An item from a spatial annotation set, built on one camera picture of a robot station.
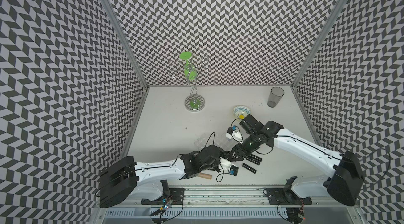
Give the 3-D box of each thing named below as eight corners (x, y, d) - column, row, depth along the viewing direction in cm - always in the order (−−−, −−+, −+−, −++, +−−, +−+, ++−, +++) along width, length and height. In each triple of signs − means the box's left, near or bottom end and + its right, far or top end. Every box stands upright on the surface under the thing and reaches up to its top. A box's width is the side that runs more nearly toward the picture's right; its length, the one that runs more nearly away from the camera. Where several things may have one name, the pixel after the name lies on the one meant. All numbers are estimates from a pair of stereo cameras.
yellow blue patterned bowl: (239, 121, 100) (240, 117, 96) (231, 113, 104) (232, 108, 100) (250, 114, 104) (252, 109, 99) (243, 106, 108) (244, 101, 103)
